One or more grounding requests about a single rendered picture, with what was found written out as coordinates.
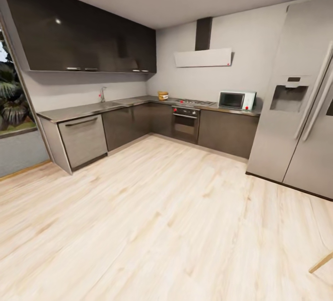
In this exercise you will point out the microwave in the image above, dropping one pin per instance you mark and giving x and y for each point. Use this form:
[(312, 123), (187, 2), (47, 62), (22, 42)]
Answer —
[(237, 99)]

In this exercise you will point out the cabinet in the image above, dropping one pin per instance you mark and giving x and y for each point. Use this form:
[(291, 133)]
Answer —
[(134, 46), (59, 35)]

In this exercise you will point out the straight chair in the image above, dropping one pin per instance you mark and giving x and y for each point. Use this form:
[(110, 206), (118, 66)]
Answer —
[(322, 261)]

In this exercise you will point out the oven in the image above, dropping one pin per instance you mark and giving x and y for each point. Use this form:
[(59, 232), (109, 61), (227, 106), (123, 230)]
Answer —
[(185, 121)]

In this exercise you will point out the popcorn bag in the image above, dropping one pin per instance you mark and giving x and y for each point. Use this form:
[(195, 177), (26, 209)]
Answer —
[(163, 95)]

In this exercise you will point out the fixed window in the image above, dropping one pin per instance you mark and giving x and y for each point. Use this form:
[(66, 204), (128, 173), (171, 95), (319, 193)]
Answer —
[(22, 146)]

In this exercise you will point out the dishwasher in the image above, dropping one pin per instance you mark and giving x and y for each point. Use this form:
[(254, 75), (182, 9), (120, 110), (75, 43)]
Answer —
[(83, 139)]

